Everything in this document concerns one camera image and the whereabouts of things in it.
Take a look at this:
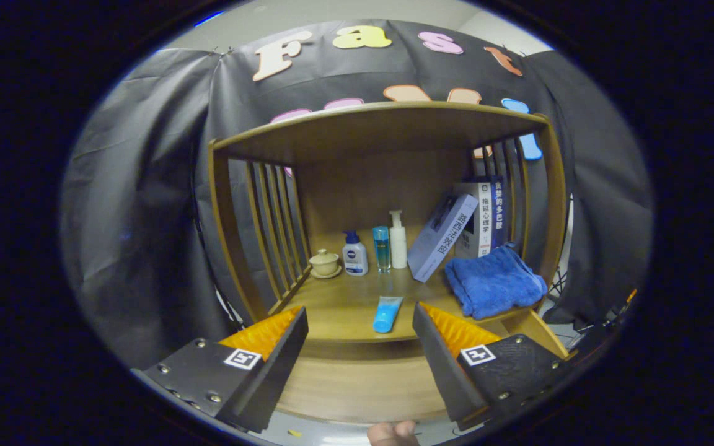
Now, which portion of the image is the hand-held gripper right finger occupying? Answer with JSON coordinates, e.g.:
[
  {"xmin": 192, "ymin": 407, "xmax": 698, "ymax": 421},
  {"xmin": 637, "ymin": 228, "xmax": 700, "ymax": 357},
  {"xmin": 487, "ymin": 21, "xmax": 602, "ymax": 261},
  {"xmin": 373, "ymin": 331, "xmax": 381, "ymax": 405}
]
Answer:
[{"xmin": 412, "ymin": 302, "xmax": 576, "ymax": 431}]

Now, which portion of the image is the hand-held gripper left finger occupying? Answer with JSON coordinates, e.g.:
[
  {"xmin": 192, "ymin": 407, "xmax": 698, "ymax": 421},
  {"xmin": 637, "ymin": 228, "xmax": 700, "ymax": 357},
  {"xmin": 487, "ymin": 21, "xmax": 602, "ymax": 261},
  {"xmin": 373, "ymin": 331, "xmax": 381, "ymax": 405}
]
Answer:
[{"xmin": 131, "ymin": 305, "xmax": 309, "ymax": 434}]

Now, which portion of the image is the blue squeeze tube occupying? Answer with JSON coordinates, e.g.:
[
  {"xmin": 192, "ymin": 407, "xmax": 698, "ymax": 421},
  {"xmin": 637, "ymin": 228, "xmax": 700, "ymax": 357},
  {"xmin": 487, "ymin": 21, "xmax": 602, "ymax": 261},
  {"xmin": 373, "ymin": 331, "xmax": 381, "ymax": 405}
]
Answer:
[{"xmin": 373, "ymin": 295, "xmax": 405, "ymax": 334}]

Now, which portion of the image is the wooden drawer with black knob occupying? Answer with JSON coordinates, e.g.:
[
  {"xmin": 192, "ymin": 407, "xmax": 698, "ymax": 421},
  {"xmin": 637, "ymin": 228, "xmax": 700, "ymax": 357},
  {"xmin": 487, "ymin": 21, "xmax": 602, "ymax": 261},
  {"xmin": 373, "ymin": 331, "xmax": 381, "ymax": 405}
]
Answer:
[{"xmin": 273, "ymin": 308, "xmax": 571, "ymax": 425}]

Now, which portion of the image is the wooden countertop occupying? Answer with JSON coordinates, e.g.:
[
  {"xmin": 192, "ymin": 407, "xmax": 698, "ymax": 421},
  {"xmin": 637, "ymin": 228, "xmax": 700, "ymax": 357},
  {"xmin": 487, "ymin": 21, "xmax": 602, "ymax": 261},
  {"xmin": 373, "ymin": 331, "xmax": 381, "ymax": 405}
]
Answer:
[{"xmin": 283, "ymin": 226, "xmax": 550, "ymax": 343}]

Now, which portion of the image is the wooden cabinet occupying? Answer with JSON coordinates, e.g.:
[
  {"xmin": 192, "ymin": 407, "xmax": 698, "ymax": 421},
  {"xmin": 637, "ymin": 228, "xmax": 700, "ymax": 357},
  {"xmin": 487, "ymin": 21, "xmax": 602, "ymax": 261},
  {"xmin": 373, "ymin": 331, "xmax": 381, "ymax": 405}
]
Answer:
[{"xmin": 207, "ymin": 101, "xmax": 571, "ymax": 348}]

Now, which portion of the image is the blue folded towel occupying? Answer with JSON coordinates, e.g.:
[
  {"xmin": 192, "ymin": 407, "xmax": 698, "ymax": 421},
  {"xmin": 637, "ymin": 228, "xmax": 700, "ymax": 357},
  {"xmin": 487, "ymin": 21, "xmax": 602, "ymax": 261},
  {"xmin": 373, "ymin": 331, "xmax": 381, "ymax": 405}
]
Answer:
[{"xmin": 444, "ymin": 242, "xmax": 548, "ymax": 320}]

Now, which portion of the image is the beige lidded teacup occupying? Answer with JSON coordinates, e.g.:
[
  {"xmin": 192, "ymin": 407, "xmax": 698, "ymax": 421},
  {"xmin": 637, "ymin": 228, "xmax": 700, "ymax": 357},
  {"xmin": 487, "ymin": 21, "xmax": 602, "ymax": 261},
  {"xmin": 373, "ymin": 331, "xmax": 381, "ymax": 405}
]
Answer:
[{"xmin": 309, "ymin": 249, "xmax": 343, "ymax": 279}]

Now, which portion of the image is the lavender book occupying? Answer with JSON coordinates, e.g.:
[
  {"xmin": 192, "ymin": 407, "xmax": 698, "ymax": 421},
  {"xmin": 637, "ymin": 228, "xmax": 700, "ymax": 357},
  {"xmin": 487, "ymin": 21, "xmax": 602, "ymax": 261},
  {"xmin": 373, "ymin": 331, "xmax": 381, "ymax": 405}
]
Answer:
[{"xmin": 407, "ymin": 193, "xmax": 479, "ymax": 284}]

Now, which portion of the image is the white pump bottle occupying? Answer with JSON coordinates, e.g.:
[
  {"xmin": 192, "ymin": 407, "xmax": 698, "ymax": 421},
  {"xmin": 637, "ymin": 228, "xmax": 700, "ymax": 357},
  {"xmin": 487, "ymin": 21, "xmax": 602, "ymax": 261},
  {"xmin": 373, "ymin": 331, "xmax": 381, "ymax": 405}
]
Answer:
[{"xmin": 389, "ymin": 209, "xmax": 408, "ymax": 269}]

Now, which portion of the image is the white bottle with blue cap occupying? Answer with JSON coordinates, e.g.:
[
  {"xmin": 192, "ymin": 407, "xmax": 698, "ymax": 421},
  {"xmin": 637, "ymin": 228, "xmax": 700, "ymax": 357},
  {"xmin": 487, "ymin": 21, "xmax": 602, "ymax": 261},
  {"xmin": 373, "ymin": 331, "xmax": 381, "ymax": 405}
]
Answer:
[{"xmin": 342, "ymin": 230, "xmax": 369, "ymax": 276}]

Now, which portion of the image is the teal clear bottle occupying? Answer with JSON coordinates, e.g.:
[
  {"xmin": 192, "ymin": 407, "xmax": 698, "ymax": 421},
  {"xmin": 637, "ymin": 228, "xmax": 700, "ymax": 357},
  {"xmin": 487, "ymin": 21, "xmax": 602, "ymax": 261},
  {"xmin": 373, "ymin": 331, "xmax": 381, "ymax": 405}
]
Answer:
[{"xmin": 372, "ymin": 225, "xmax": 392, "ymax": 274}]

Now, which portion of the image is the black tripod stand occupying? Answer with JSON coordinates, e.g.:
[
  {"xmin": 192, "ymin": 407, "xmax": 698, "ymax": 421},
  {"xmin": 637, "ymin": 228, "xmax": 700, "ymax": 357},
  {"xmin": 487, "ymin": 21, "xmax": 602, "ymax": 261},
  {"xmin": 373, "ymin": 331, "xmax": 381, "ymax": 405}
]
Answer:
[{"xmin": 546, "ymin": 266, "xmax": 571, "ymax": 304}]

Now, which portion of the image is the white book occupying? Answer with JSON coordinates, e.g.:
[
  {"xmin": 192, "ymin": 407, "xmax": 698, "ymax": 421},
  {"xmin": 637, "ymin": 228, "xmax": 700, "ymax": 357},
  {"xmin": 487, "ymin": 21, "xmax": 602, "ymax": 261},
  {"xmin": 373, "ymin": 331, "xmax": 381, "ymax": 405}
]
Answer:
[{"xmin": 453, "ymin": 181, "xmax": 494, "ymax": 259}]

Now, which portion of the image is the dark blue book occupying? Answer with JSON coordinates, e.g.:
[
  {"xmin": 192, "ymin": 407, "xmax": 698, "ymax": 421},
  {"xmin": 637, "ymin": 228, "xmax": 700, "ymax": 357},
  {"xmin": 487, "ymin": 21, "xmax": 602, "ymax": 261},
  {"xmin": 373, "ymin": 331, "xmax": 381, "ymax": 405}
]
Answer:
[{"xmin": 490, "ymin": 175, "xmax": 509, "ymax": 250}]

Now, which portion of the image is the black equipment with orange clamp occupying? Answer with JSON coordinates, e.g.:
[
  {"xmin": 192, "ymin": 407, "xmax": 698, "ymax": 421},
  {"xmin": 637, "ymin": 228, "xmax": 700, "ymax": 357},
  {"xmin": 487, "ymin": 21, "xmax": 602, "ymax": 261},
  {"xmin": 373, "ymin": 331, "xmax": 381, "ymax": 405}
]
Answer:
[{"xmin": 571, "ymin": 288, "xmax": 640, "ymax": 354}]

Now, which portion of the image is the black backdrop cloth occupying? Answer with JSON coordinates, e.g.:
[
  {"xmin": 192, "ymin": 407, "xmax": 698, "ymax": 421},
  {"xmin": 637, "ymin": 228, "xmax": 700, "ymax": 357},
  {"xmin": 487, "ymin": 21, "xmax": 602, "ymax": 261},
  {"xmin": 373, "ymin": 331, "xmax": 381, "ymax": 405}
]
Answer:
[{"xmin": 59, "ymin": 19, "xmax": 654, "ymax": 372}]

